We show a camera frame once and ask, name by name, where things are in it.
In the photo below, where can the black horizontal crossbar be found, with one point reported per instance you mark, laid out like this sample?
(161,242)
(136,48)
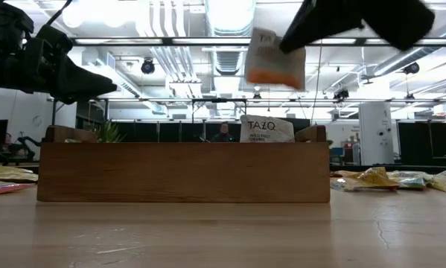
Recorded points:
(189,41)

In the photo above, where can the silver ceiling air duct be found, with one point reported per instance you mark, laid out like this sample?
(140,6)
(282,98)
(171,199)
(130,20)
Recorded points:
(230,16)

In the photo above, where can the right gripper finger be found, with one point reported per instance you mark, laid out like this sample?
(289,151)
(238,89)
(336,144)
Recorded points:
(327,18)

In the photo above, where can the black background robot arm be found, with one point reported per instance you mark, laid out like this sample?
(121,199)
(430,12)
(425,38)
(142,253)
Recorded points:
(31,143)

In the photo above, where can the person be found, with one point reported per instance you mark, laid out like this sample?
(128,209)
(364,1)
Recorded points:
(223,136)
(7,141)

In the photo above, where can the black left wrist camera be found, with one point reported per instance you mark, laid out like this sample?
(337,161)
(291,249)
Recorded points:
(55,37)

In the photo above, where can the black background scaffold rail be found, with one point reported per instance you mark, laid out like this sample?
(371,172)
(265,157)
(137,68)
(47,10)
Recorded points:
(219,100)

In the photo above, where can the pile of packets right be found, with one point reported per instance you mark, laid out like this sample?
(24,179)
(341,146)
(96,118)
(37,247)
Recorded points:
(405,173)

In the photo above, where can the wooden three-compartment tray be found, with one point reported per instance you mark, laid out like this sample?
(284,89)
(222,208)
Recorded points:
(170,171)

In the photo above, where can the white orange Tazo tea packet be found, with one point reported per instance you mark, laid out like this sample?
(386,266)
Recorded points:
(271,63)
(267,130)

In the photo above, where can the black ceiling spotlight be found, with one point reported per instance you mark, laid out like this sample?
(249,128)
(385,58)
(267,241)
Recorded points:
(411,68)
(341,94)
(148,67)

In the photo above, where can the small potted succulent plant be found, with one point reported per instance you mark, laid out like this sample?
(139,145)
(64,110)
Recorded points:
(109,134)

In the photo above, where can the white pillar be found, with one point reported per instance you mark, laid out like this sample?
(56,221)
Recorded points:
(375,134)

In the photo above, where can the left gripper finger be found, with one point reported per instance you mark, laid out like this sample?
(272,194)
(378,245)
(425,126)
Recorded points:
(73,99)
(85,83)

